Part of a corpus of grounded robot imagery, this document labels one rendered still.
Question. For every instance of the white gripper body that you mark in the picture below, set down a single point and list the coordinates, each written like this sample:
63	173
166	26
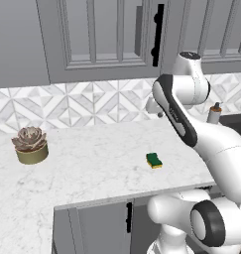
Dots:
152	106

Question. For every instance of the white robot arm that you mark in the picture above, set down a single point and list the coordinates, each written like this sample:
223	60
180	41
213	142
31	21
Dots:
221	149

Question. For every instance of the green and yellow sponge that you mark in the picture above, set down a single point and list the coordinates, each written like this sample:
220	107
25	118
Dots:
154	160

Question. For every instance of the white soap dispenser bottle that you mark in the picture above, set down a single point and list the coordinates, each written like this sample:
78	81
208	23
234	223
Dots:
213	114

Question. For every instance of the dark sink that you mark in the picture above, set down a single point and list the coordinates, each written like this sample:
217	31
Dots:
236	121

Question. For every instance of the grey base cupboard door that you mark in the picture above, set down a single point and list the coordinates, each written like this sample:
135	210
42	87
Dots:
142	231
95	229

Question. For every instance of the potted succulent in olive pot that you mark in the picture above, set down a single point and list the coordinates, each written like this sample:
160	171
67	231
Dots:
30	145

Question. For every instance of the grey wall cupboard door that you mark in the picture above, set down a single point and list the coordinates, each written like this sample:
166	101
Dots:
102	36
217	29

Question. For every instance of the plain grey wall cupboard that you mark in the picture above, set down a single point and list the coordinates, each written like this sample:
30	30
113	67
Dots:
16	39

